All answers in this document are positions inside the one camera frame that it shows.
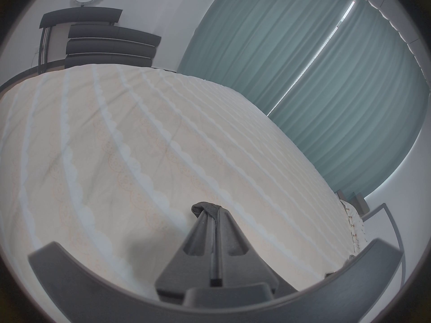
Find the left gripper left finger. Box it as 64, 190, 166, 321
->
154, 210, 216, 295

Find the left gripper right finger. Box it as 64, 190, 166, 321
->
215, 208, 279, 293

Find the dark grey garment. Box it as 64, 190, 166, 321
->
191, 201, 227, 220

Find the bed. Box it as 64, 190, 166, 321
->
0, 7, 368, 299

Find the blue-green curtain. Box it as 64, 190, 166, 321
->
267, 0, 431, 198
176, 0, 356, 118

